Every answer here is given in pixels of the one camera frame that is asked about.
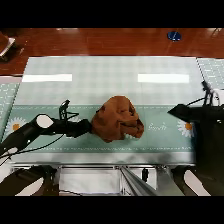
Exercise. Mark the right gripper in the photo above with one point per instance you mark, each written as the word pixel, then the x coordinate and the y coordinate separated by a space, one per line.
pixel 183 112

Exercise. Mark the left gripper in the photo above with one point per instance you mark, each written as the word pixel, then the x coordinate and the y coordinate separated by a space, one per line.
pixel 79 128

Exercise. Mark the brown garment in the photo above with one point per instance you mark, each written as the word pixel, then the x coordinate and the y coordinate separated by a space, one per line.
pixel 115 116

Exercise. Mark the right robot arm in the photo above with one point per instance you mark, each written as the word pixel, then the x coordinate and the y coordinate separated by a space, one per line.
pixel 213 115

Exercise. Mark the blue round object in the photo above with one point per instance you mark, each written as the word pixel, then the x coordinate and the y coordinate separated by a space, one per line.
pixel 174 36

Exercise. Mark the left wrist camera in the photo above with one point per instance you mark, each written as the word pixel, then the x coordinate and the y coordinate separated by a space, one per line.
pixel 64 108

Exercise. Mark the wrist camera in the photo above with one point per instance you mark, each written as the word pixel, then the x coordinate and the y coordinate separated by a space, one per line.
pixel 207 89
pixel 64 108

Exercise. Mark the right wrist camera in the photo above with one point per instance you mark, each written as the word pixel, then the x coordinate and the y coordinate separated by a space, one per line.
pixel 207 89

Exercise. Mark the silver frame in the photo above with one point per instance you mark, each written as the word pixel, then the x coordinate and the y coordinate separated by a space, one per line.
pixel 136 183

